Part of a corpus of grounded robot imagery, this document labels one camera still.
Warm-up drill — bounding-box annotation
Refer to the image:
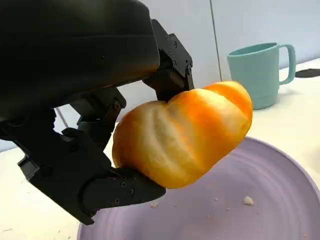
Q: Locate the pale green mug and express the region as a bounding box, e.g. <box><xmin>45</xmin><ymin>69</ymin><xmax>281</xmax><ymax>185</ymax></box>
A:
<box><xmin>226</xmin><ymin>42</ymin><xmax>297</xmax><ymax>110</ymax></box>

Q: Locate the orange white toy bread roll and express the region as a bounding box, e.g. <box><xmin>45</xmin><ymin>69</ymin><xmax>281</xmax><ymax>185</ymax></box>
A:
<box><xmin>111</xmin><ymin>80</ymin><xmax>254</xmax><ymax>190</ymax></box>

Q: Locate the black table cable grommet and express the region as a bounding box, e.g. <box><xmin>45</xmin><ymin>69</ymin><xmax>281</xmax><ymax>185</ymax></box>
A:
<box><xmin>294</xmin><ymin>68</ymin><xmax>320</xmax><ymax>78</ymax></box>

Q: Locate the lilac plate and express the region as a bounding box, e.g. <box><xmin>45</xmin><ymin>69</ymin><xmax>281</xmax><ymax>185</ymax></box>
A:
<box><xmin>76</xmin><ymin>136</ymin><xmax>320</xmax><ymax>240</ymax></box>

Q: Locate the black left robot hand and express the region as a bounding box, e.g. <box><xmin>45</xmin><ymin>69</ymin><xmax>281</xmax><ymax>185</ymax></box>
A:
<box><xmin>0</xmin><ymin>0</ymin><xmax>195</xmax><ymax>226</ymax></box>

